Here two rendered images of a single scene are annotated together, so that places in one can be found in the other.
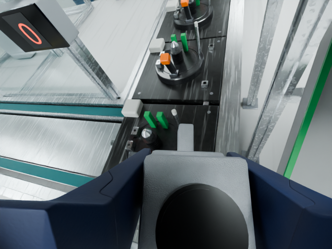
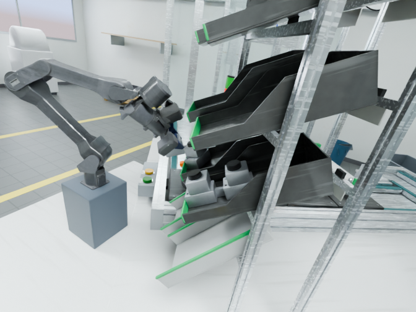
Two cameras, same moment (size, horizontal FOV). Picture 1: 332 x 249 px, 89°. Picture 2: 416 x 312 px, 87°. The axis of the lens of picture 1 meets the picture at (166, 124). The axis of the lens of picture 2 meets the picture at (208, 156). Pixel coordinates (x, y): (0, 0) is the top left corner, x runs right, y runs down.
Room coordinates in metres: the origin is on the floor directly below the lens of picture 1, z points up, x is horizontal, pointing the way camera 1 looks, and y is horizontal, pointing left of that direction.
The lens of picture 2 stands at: (-0.41, -0.52, 1.50)
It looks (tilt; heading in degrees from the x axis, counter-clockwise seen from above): 25 degrees down; 42
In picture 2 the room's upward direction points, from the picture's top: 9 degrees clockwise
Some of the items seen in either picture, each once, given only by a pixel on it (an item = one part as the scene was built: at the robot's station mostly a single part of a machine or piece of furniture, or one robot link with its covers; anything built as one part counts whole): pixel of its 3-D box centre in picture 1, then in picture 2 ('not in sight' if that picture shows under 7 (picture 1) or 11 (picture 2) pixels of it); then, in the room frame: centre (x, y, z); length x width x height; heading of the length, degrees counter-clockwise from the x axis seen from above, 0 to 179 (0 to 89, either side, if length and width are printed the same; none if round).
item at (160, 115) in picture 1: (162, 120); not in sight; (0.21, 0.00, 1.01); 0.01 x 0.01 x 0.05; 53
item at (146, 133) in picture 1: (146, 133); not in sight; (0.18, 0.04, 1.04); 0.02 x 0.02 x 0.03
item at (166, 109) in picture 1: (159, 148); (197, 185); (0.18, 0.04, 0.96); 0.24 x 0.24 x 0.02; 53
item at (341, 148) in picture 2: not in sight; (337, 152); (3.84, 0.23, 0.22); 0.39 x 0.35 x 0.45; 106
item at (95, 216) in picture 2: not in sight; (97, 206); (-0.20, 0.13, 0.96); 0.14 x 0.14 x 0.20; 16
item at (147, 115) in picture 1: (150, 119); not in sight; (0.23, 0.02, 1.01); 0.01 x 0.01 x 0.05; 53
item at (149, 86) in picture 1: (176, 54); not in sight; (0.39, -0.12, 1.01); 0.24 x 0.24 x 0.13; 53
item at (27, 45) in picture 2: not in sight; (32, 62); (0.59, 6.17, 0.70); 0.71 x 0.66 x 1.39; 106
